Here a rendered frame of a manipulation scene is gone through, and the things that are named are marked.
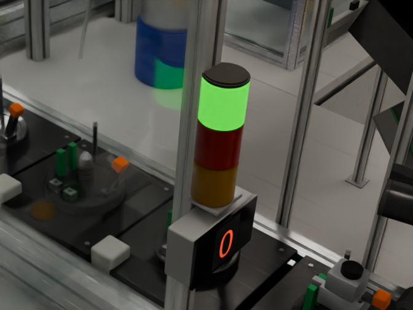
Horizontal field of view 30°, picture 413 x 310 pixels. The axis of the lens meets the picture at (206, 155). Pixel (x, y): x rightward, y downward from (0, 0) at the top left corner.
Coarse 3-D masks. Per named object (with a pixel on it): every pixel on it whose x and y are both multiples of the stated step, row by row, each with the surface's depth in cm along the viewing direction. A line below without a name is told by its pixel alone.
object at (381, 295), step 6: (366, 294) 105; (378, 294) 103; (384, 294) 103; (390, 294) 104; (366, 300) 105; (372, 300) 104; (378, 300) 103; (384, 300) 103; (390, 300) 104; (378, 306) 103; (384, 306) 103
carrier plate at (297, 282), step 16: (304, 256) 125; (288, 272) 121; (304, 272) 122; (320, 272) 122; (272, 288) 118; (288, 288) 118; (304, 288) 118; (256, 304) 115; (272, 304) 115; (288, 304) 115
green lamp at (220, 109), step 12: (204, 84) 78; (204, 96) 79; (216, 96) 78; (228, 96) 78; (240, 96) 78; (204, 108) 80; (216, 108) 79; (228, 108) 79; (240, 108) 79; (204, 120) 80; (216, 120) 79; (228, 120) 79; (240, 120) 80
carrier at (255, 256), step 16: (256, 240) 127; (272, 240) 127; (240, 256) 123; (256, 256) 124; (272, 256) 124; (288, 256) 124; (224, 272) 118; (240, 272) 120; (256, 272) 120; (272, 272) 121; (208, 288) 117; (224, 288) 117; (240, 288) 117; (256, 288) 118; (208, 304) 114; (224, 304) 114; (240, 304) 114
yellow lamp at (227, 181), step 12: (204, 168) 83; (192, 180) 86; (204, 180) 84; (216, 180) 84; (228, 180) 84; (192, 192) 86; (204, 192) 85; (216, 192) 84; (228, 192) 85; (204, 204) 86; (216, 204) 85
